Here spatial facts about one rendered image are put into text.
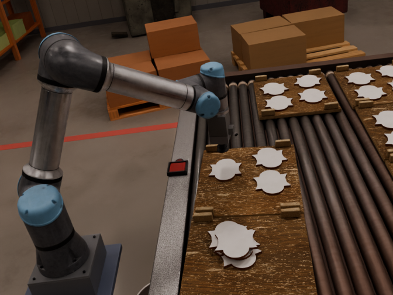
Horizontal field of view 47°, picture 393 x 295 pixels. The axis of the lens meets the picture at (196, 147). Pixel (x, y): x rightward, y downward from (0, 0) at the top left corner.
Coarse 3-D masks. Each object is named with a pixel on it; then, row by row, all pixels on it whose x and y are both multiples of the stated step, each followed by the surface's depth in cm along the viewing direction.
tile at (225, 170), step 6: (222, 162) 168; (228, 162) 168; (234, 162) 167; (216, 168) 165; (222, 168) 165; (228, 168) 164; (234, 168) 164; (210, 174) 162; (216, 174) 162; (222, 174) 161; (228, 174) 161; (234, 174) 160; (240, 174) 161; (222, 180) 159; (228, 180) 159
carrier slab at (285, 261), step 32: (192, 224) 142; (256, 224) 137; (288, 224) 135; (192, 256) 129; (256, 256) 126; (288, 256) 124; (192, 288) 119; (224, 288) 118; (256, 288) 116; (288, 288) 115
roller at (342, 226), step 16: (304, 128) 188; (320, 160) 164; (320, 176) 157; (336, 192) 149; (336, 208) 141; (336, 224) 136; (352, 240) 129; (352, 256) 123; (352, 272) 119; (368, 288) 113
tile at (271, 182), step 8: (264, 176) 157; (272, 176) 156; (280, 176) 155; (264, 184) 153; (272, 184) 152; (280, 184) 151; (288, 184) 151; (264, 192) 150; (272, 192) 148; (280, 192) 148
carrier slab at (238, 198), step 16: (208, 160) 172; (240, 160) 169; (288, 160) 165; (208, 176) 163; (240, 176) 160; (256, 176) 159; (288, 176) 156; (208, 192) 155; (224, 192) 154; (240, 192) 152; (256, 192) 151; (288, 192) 149; (224, 208) 146; (240, 208) 145; (256, 208) 144; (272, 208) 143
